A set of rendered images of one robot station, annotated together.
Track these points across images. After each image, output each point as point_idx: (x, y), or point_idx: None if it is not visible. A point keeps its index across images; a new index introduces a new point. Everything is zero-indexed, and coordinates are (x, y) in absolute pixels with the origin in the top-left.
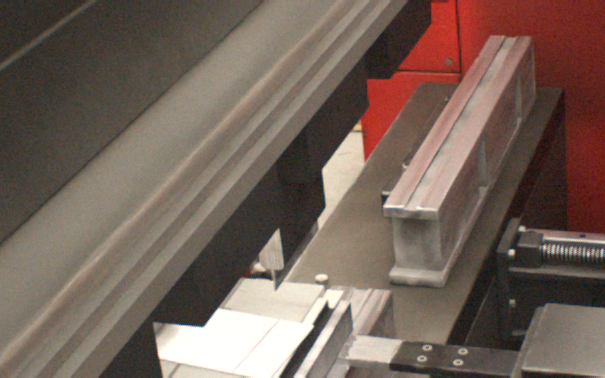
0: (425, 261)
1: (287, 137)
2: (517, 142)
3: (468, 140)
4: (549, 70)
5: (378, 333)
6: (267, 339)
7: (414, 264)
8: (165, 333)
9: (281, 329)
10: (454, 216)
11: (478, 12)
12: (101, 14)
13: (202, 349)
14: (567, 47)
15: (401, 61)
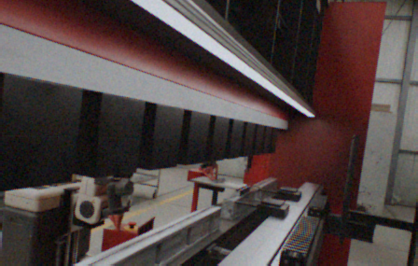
0: (257, 197)
1: (284, 91)
2: (272, 193)
3: (267, 183)
4: (279, 187)
5: (253, 194)
6: (238, 185)
7: (256, 197)
8: (221, 182)
9: (240, 185)
10: (263, 192)
11: (268, 174)
12: (276, 72)
13: (228, 184)
14: (283, 183)
15: (264, 153)
